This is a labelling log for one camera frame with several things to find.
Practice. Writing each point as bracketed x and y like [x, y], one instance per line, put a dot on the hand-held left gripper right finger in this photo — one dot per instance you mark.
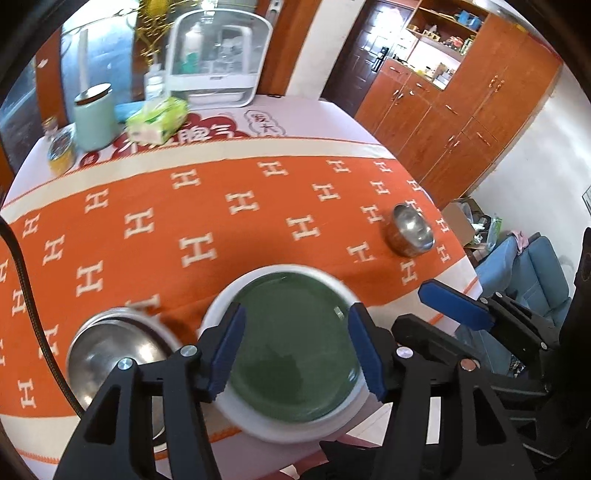
[367, 355]

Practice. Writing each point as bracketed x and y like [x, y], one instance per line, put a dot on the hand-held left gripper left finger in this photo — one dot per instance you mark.
[228, 350]

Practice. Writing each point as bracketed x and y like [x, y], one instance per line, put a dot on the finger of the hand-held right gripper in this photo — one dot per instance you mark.
[455, 304]
[429, 337]

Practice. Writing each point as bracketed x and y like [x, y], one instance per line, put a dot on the green plate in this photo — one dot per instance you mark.
[295, 341]

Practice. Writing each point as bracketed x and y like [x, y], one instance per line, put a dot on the large white plate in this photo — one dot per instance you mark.
[258, 429]

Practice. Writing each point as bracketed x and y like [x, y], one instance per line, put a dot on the small steel bowl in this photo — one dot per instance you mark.
[411, 226]

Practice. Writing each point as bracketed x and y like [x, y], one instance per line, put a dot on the large steel bowl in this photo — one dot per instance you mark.
[138, 318]

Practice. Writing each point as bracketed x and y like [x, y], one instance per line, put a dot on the cardboard box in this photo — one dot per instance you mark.
[455, 217]

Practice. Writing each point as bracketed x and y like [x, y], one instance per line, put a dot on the pink cloth on sofa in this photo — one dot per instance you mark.
[521, 241]

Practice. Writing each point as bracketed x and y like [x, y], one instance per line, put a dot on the blue sofa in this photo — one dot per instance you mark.
[545, 272]

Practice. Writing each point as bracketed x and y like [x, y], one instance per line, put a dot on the person's dark clothing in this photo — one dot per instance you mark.
[341, 461]

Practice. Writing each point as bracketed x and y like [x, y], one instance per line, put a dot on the orange patterned cloth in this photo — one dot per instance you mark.
[231, 230]

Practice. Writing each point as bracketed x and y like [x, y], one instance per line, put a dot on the green tissue pack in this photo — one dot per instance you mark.
[157, 120]

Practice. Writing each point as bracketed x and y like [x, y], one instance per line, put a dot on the blue cloth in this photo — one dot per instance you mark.
[127, 113]

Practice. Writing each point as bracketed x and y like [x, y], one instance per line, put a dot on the mint canister with dark lid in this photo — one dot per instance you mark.
[94, 124]

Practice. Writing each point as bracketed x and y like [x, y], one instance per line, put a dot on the white bottle sterilizer cabinet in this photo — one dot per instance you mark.
[212, 83]

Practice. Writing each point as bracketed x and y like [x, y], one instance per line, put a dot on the dark entrance door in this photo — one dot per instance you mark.
[369, 46]

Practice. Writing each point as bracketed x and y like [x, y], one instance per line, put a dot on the white pill bottle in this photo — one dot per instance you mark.
[155, 88]

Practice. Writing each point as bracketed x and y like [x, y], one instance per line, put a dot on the small glass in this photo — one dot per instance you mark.
[49, 127]

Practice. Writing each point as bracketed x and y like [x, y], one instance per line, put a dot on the clear plastic bottle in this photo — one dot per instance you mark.
[154, 70]

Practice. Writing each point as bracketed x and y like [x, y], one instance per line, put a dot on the white bottle in cabinet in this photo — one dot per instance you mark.
[191, 46]

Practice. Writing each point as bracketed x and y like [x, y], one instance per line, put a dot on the white roll tube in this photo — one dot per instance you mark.
[83, 60]

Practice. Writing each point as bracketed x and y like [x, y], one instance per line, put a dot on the glass sliding door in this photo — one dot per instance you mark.
[27, 92]
[111, 46]

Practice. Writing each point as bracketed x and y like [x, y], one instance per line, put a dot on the gold door ornament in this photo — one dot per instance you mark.
[152, 18]

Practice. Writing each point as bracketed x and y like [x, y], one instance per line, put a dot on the wooden wall cabinet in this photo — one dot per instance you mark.
[461, 115]

